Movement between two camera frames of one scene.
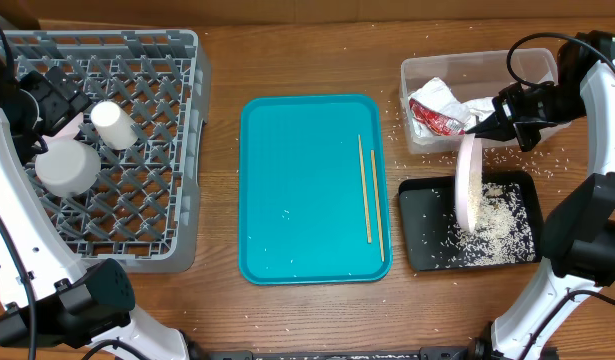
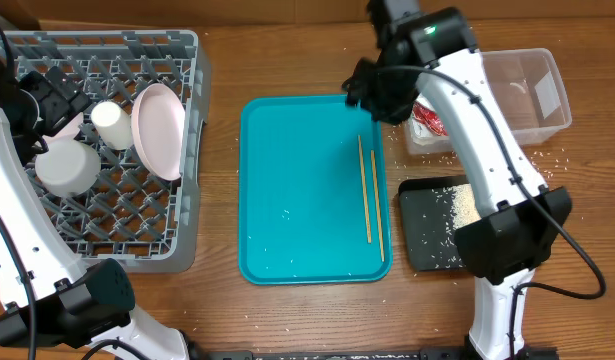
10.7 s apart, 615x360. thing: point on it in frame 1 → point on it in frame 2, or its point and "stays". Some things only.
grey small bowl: x=66 y=168 stays
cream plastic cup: x=111 y=124 stays
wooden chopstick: x=377 y=204 stays
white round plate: x=469 y=182 → x=158 y=121
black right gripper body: x=526 y=109 → x=383 y=95
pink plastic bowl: x=68 y=131 stays
